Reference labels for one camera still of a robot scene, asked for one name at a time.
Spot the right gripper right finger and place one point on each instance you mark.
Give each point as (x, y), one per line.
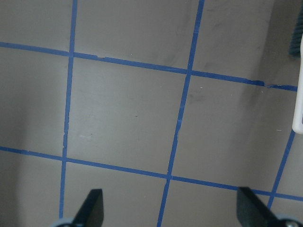
(252, 212)

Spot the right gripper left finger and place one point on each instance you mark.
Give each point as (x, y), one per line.
(91, 213)

